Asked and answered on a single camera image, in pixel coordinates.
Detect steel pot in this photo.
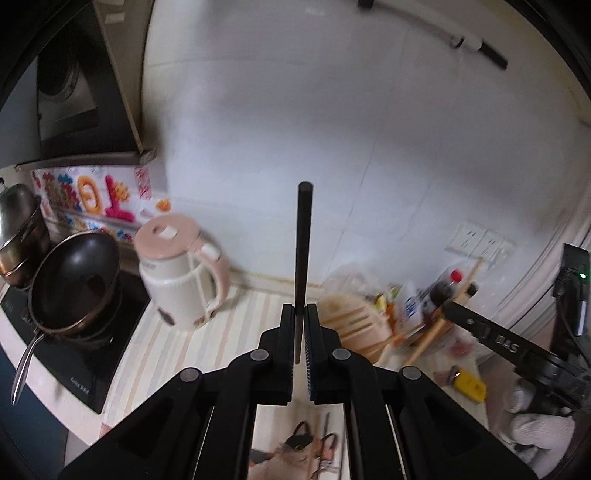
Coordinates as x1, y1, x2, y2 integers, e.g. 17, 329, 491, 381
0, 184, 51, 289

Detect pink and white electric kettle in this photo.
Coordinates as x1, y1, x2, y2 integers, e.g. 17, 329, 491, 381
134, 213, 232, 333

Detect range hood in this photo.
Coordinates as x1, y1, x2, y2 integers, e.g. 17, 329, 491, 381
32, 0, 158, 160

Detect black handled scissors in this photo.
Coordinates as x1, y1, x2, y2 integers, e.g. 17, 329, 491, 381
318, 412, 331, 480

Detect black induction cooktop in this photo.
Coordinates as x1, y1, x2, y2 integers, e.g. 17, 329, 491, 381
0, 271, 152, 415

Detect person's right hand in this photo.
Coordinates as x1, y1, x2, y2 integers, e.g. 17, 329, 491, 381
501, 383, 578, 457

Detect dark chopstick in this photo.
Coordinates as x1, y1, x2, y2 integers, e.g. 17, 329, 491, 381
295, 181, 315, 363

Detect white rod with black ends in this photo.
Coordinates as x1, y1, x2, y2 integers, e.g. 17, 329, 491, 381
358, 0, 509, 71

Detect colourful wall stickers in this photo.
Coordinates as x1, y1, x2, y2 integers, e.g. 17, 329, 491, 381
31, 165, 172, 243

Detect yellow box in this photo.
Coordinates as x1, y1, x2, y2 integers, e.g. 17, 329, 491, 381
451, 368, 488, 403

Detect red cap dark sauce bottle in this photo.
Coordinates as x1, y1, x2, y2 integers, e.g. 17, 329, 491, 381
428, 269, 465, 320

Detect wooden cutting board rack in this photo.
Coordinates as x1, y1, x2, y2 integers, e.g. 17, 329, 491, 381
323, 256, 485, 366

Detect black wok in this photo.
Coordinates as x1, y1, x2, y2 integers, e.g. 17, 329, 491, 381
10, 231, 124, 404

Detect clear plastic bag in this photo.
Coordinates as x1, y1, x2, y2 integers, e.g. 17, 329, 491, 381
323, 262, 402, 302

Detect white wall outlet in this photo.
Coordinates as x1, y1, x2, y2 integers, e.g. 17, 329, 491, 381
447, 220, 486, 256
480, 230, 506, 260

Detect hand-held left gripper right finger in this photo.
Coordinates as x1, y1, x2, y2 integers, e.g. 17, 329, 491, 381
301, 303, 540, 480

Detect striped cat print tablecloth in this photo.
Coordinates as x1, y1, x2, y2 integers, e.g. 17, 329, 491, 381
99, 277, 490, 480

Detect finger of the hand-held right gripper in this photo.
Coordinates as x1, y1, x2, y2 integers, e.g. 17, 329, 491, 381
443, 299, 533, 371

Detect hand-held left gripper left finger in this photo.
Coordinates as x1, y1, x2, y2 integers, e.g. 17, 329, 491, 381
58, 304, 296, 480

